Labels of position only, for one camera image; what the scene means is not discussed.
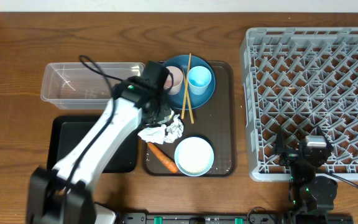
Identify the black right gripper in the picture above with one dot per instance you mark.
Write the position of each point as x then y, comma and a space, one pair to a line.
290, 155

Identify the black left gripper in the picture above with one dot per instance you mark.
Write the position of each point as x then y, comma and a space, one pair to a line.
168, 111

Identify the white paper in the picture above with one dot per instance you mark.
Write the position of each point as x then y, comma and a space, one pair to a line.
163, 133

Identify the orange carrot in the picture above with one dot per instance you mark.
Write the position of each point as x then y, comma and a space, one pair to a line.
166, 161

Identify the light blue rice bowl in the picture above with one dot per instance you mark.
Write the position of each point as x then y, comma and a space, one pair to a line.
194, 156

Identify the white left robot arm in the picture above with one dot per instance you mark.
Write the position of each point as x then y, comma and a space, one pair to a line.
64, 193

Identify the grey dishwasher rack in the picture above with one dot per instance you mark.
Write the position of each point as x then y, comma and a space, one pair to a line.
297, 80

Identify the dark blue plate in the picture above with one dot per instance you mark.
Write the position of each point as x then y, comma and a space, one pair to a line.
181, 61

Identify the pink cup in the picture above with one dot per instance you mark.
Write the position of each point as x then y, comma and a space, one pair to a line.
174, 80

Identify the wooden chopstick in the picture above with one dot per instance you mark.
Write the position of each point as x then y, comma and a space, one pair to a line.
188, 103
186, 87

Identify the light blue cup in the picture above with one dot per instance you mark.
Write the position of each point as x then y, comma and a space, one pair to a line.
199, 78

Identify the brown serving tray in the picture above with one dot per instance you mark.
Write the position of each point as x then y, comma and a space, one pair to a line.
214, 122

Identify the clear plastic bin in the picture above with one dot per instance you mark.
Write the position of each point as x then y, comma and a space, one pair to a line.
72, 86

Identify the black plastic tray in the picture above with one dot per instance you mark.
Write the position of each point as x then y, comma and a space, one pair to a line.
69, 130

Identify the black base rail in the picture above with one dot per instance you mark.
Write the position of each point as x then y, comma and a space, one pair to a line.
253, 217

